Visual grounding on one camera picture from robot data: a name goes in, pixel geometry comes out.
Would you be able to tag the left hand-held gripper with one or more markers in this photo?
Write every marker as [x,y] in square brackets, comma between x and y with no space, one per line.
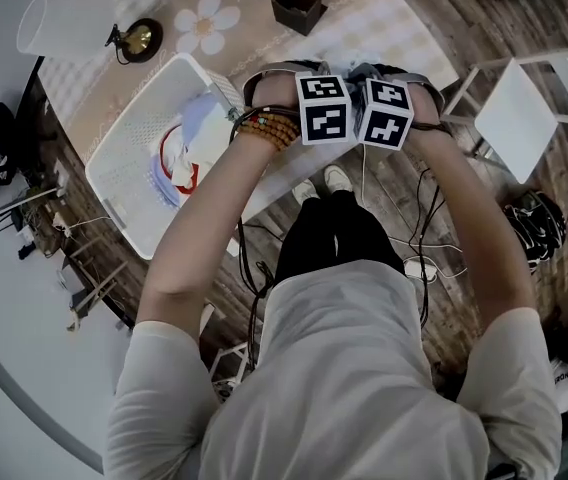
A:
[323,110]

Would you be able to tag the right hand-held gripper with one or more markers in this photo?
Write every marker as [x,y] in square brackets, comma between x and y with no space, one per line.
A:
[386,113]

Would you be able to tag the light blue laundry cloth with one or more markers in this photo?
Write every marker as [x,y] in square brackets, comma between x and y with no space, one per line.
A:
[204,115]

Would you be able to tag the white red-trimmed laundry garment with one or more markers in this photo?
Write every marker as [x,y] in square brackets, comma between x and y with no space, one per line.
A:
[180,155]

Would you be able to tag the blue white patterned laundry garment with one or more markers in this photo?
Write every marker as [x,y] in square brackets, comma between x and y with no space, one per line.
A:
[161,183]

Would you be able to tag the white plastic laundry basket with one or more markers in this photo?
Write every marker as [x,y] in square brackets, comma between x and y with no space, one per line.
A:
[129,158]

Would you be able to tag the person's right forearm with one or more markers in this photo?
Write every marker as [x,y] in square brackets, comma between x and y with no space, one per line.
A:
[474,228]

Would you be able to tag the person's left forearm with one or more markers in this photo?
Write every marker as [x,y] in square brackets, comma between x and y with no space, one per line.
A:
[199,228]

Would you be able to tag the person's right white shoe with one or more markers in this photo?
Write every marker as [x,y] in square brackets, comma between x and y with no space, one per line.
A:
[338,178]

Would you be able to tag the person's white shoe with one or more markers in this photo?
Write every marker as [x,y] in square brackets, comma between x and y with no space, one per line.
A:
[338,178]
[305,190]

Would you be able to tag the person's left white shoe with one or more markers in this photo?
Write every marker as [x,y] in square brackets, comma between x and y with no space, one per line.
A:
[305,190]

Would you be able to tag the beige flower-print tablecloth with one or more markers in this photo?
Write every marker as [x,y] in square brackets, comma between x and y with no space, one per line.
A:
[364,23]

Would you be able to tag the dark brown square box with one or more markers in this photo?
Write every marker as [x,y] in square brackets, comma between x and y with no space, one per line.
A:
[296,5]

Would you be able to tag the person's black trousers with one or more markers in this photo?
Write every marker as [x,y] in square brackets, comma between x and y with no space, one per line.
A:
[336,238]

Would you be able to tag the white folding chair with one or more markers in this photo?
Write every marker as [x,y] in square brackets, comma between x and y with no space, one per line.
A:
[519,118]

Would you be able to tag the white power strip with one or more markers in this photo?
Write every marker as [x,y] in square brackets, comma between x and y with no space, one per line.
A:
[420,270]

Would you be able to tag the black printed bag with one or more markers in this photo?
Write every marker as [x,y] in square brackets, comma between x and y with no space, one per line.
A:
[536,228]

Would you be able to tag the white shade table lamp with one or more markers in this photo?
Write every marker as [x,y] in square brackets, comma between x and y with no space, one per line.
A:
[66,27]

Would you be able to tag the person's cream shirt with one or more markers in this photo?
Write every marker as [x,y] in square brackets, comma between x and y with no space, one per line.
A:
[344,393]

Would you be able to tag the wooden stool frame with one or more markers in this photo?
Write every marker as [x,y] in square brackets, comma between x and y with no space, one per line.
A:
[96,283]

